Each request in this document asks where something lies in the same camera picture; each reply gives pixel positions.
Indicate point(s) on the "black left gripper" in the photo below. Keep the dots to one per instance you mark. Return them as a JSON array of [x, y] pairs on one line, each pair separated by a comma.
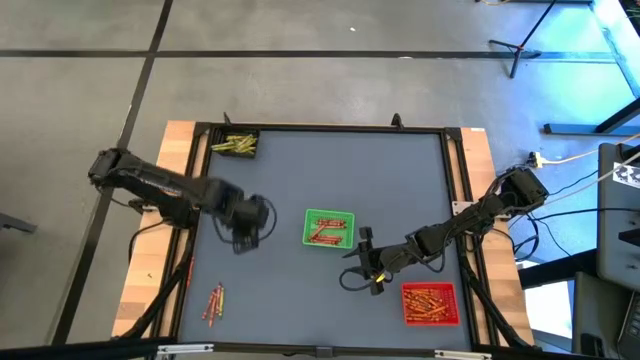
[[246, 237]]

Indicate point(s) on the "white plug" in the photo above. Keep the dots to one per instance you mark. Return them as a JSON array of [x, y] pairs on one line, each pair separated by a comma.
[[537, 160]]

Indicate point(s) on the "black tripod stand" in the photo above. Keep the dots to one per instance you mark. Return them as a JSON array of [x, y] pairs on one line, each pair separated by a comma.
[[519, 49]]

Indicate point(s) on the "green plastic basket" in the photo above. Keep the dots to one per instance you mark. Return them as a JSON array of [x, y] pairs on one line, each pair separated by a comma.
[[310, 215]]

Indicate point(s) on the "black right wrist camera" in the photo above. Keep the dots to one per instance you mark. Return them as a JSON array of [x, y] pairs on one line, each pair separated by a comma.
[[394, 259]]

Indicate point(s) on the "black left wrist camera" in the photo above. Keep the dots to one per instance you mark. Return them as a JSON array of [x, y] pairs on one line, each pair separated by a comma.
[[255, 210]]

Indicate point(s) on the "grey floor object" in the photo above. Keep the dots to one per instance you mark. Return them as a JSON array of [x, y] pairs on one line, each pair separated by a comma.
[[17, 223]]

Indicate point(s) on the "printed marker sheet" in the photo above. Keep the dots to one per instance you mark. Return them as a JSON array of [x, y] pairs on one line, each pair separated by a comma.
[[627, 175]]

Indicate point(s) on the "grey cabinet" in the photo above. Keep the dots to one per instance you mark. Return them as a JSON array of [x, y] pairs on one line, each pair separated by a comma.
[[620, 225]]

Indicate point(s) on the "black table frame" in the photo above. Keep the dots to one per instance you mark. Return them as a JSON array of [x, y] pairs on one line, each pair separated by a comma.
[[325, 127]]

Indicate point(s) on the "black rig crossbeam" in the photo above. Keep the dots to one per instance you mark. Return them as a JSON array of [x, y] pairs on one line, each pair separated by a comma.
[[75, 350]]

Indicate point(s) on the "computer keyboard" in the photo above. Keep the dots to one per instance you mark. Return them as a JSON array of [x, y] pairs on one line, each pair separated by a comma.
[[631, 325]]

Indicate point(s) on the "black plastic basket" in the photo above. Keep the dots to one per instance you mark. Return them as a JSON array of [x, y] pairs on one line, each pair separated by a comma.
[[218, 154]]

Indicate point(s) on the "grey desk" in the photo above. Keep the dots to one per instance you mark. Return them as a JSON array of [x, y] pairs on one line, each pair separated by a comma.
[[595, 320]]

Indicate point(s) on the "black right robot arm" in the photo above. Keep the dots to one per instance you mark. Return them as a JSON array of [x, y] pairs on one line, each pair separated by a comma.
[[475, 215]]

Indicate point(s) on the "red orange crayon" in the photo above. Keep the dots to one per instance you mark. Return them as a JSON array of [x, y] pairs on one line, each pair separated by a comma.
[[320, 233]]

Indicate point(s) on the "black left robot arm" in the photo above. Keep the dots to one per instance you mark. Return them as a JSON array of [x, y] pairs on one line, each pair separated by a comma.
[[160, 185]]

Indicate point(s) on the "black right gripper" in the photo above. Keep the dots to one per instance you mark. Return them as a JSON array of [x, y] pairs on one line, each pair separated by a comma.
[[375, 260]]

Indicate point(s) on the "black curved bracket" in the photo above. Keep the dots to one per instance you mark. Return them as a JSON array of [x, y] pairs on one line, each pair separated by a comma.
[[227, 119], [397, 121]]

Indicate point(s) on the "red plastic basket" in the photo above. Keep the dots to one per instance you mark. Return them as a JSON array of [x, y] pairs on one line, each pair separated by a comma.
[[456, 322]]

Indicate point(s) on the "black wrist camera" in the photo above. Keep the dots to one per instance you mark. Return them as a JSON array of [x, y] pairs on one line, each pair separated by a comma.
[[255, 210], [394, 259]]

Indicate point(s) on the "silver bracket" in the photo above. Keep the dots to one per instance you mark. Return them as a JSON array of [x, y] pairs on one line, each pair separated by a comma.
[[185, 349], [462, 355]]

